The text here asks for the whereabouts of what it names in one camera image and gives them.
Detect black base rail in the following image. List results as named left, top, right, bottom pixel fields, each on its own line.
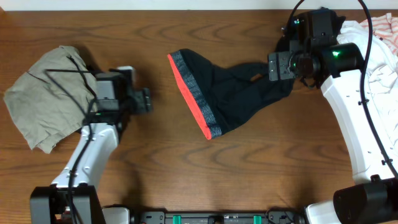
left=102, top=207, right=307, bottom=224

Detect white shirt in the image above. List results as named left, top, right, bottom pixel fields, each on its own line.
left=337, top=21, right=397, bottom=150

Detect khaki folded garment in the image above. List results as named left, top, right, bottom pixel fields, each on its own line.
left=4, top=46, right=96, bottom=154

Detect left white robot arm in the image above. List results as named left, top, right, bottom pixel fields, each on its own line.
left=30, top=88, right=152, bottom=223

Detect red white striped garment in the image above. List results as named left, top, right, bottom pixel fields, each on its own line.
left=371, top=12, right=398, bottom=55

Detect black leggings with red waistband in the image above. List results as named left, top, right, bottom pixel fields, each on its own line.
left=167, top=49, right=294, bottom=139

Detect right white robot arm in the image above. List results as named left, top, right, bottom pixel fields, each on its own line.
left=268, top=40, right=397, bottom=223

